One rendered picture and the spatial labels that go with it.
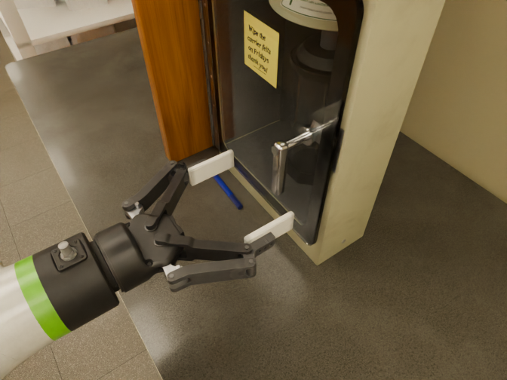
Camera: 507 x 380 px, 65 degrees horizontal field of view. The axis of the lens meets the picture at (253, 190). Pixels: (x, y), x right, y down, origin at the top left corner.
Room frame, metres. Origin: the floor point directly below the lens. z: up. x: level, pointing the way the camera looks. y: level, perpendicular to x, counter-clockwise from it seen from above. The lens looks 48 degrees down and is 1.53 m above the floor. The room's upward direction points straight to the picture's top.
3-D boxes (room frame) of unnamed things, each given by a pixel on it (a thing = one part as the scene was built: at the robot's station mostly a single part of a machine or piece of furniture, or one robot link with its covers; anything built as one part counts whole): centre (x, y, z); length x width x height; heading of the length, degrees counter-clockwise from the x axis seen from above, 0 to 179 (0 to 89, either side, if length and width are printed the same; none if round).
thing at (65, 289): (0.22, 0.19, 1.15); 0.09 x 0.06 x 0.12; 35
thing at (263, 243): (0.25, -0.01, 1.14); 0.05 x 0.03 x 0.01; 125
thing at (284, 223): (0.28, -0.02, 1.14); 0.07 x 0.01 x 0.03; 125
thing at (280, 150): (0.38, -0.05, 1.17); 0.05 x 0.03 x 0.10; 124
